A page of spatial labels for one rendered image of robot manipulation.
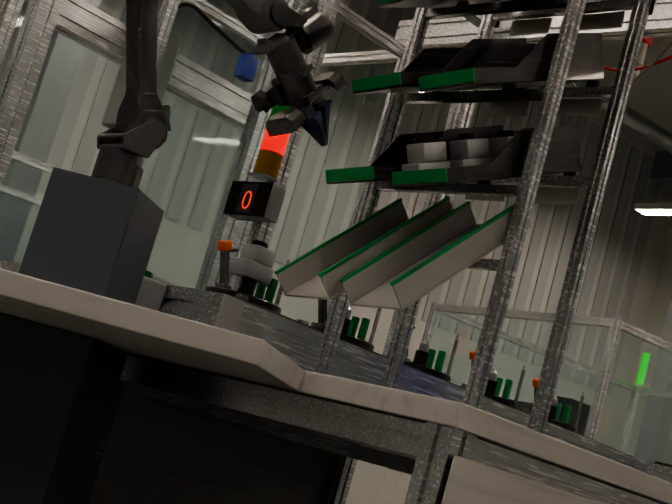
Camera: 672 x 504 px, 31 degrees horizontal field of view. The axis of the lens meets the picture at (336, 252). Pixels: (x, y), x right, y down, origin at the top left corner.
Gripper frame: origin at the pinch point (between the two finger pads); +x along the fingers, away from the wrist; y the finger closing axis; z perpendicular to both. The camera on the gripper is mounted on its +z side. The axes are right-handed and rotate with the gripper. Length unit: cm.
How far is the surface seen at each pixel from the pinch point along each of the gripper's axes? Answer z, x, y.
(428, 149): -31.1, 0.2, 14.6
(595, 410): 176, 337, -328
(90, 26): 104, -14, -56
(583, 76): -46.2, 3.3, -11.0
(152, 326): -33, -13, 78
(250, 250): 11.6, 13.9, 16.7
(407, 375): -5.0, 46.6, 10.9
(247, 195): 27.4, 13.6, -4.3
